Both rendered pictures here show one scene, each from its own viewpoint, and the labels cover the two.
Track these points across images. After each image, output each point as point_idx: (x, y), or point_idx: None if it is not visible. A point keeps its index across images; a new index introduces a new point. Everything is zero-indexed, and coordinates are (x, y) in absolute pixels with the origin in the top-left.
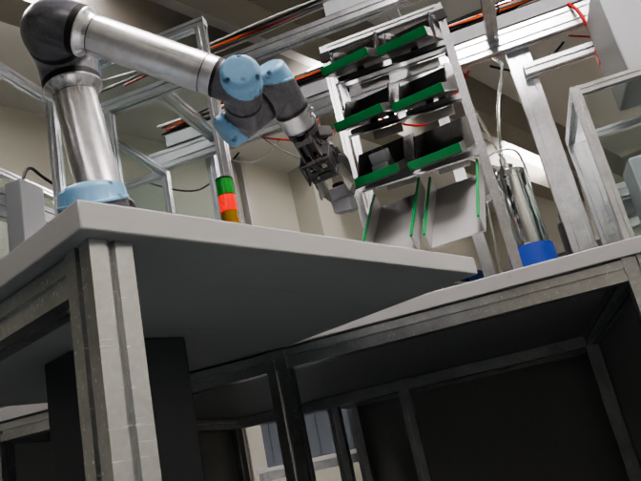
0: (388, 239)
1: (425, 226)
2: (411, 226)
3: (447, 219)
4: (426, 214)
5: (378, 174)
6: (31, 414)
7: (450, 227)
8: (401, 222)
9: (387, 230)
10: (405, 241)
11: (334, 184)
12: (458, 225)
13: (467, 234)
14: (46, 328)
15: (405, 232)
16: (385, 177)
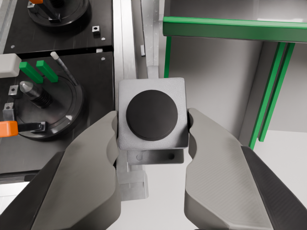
0: (195, 84)
1: (269, 121)
2: (255, 137)
3: (294, 66)
4: (281, 84)
5: (291, 34)
6: None
7: (290, 96)
8: (221, 42)
9: (193, 52)
10: (223, 112)
11: (143, 139)
12: (301, 98)
13: (304, 129)
14: None
15: (226, 84)
16: (299, 42)
